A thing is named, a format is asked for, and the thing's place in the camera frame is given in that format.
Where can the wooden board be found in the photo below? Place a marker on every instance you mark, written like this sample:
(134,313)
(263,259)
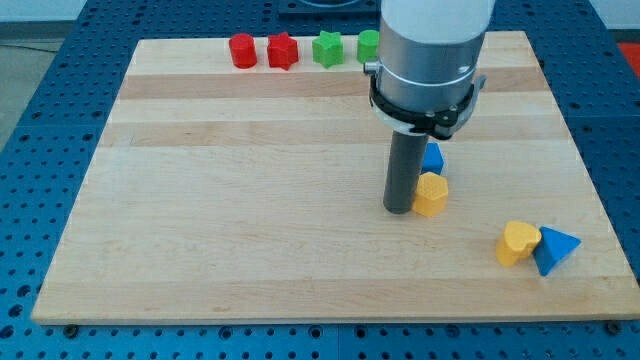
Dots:
(225,196)

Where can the blue triangle block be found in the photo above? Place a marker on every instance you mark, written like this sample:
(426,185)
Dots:
(555,246)

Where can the yellow hexagon block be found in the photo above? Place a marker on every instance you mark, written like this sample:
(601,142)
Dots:
(431,194)

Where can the blue cube block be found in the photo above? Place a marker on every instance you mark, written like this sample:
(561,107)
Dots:
(433,160)

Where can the red star block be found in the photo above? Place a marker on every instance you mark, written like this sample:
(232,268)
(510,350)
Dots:
(282,51)

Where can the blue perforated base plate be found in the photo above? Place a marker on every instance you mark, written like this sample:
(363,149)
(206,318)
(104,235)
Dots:
(45,159)

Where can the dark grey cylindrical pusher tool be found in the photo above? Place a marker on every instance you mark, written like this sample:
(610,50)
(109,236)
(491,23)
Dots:
(404,167)

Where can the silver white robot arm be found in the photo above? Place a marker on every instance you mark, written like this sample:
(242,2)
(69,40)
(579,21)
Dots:
(422,82)

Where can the red cylinder block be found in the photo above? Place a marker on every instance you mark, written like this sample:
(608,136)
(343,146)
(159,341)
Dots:
(243,51)

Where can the green cylinder block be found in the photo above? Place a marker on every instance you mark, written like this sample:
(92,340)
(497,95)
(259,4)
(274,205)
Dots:
(367,45)

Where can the green star block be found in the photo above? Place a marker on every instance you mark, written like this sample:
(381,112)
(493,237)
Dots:
(328,49)

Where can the yellow heart block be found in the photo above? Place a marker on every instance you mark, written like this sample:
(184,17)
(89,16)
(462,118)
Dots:
(516,242)

